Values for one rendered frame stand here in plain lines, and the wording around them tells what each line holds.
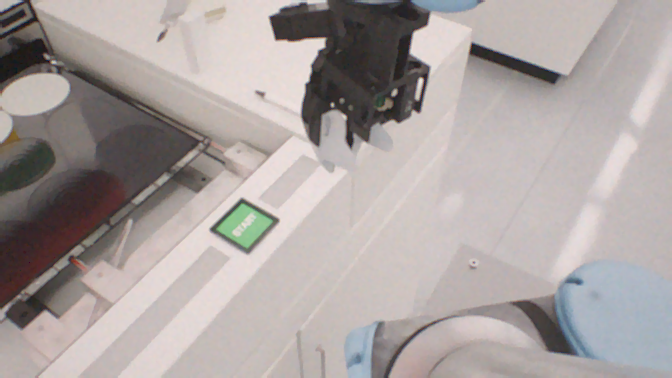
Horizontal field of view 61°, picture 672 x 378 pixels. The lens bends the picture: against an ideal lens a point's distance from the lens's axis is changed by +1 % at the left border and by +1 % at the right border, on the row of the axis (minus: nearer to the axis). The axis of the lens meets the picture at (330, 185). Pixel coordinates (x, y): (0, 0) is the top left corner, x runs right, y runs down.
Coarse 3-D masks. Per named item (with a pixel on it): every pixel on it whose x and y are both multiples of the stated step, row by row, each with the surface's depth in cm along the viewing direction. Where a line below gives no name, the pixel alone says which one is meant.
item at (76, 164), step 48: (96, 96) 88; (0, 144) 81; (48, 144) 81; (96, 144) 81; (144, 144) 81; (192, 144) 81; (0, 192) 75; (48, 192) 75; (96, 192) 75; (0, 240) 70; (48, 240) 70; (0, 288) 65
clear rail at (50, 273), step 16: (208, 144) 81; (192, 160) 79; (160, 176) 76; (144, 192) 74; (128, 208) 73; (112, 224) 71; (96, 240) 70; (64, 256) 68; (48, 272) 66; (32, 288) 65; (0, 320) 63
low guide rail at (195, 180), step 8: (184, 168) 84; (192, 168) 84; (176, 176) 85; (184, 176) 84; (192, 176) 83; (200, 176) 83; (208, 176) 83; (184, 184) 86; (192, 184) 84; (200, 184) 82
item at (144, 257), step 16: (224, 176) 79; (240, 176) 79; (208, 192) 77; (224, 192) 77; (192, 208) 76; (208, 208) 76; (176, 224) 74; (192, 224) 74; (160, 240) 72; (176, 240) 72; (128, 256) 71; (144, 256) 70; (160, 256) 70; (128, 272) 69; (144, 272) 69; (80, 304) 66; (64, 320) 65; (80, 320) 65; (32, 352) 62
